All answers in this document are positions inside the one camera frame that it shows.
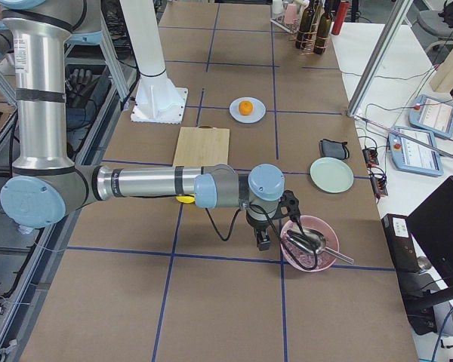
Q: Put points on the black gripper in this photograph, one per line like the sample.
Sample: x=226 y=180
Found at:
x=257 y=228

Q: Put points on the orange fruit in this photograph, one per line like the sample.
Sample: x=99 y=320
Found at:
x=246 y=107

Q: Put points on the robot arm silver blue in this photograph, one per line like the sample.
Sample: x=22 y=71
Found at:
x=47 y=185

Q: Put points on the green plate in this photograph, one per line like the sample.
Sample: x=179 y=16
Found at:
x=331 y=175

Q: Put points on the light blue plate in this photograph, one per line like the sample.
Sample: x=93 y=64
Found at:
x=258 y=113

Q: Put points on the metal scoop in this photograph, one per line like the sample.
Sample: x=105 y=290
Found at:
x=314 y=242

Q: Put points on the pink bowl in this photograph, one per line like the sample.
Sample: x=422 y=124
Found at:
x=301 y=260

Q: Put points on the yellow lemon left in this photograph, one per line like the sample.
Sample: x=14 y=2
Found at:
x=185 y=199

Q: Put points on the wooden cutting board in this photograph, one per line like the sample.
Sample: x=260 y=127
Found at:
x=202 y=146

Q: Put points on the black folded pouch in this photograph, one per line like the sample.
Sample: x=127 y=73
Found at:
x=334 y=149

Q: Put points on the teach pendant near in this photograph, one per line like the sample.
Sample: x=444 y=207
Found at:
x=410 y=157

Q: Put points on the teach pendant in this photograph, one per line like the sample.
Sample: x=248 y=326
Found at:
x=410 y=157
x=432 y=114

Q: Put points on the black monitor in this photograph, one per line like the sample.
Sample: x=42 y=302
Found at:
x=431 y=225

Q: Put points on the dark wine bottle middle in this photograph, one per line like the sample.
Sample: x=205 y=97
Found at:
x=305 y=24

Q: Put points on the dark wine bottle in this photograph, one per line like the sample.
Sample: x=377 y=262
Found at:
x=305 y=24
x=323 y=29

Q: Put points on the teach pendant far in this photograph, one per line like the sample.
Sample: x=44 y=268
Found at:
x=432 y=114

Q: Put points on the dark wine bottle front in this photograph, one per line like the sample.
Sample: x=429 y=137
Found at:
x=323 y=29

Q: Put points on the pink cup upper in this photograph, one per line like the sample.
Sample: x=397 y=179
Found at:
x=290 y=15

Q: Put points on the red cylinder bottle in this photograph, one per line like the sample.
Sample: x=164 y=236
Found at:
x=341 y=13

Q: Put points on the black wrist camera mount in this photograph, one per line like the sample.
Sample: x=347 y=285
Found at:
x=289 y=206

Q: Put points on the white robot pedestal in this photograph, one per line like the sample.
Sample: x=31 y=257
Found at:
x=157 y=99

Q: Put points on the copper wire bottle rack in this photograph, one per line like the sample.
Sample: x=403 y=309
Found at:
x=311 y=35

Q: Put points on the aluminium frame post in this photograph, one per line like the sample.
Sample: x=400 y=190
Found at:
x=381 y=48

